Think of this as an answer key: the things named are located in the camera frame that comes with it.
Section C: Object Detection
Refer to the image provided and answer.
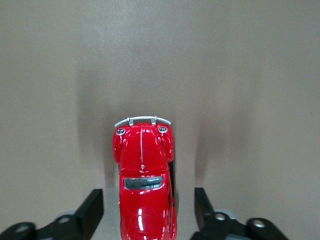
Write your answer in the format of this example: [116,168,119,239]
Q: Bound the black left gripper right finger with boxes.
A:
[190,187,291,240]

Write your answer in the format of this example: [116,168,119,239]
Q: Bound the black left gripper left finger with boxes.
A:
[0,188,105,240]

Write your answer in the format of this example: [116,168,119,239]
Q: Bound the red beetle toy car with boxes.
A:
[111,115,178,240]

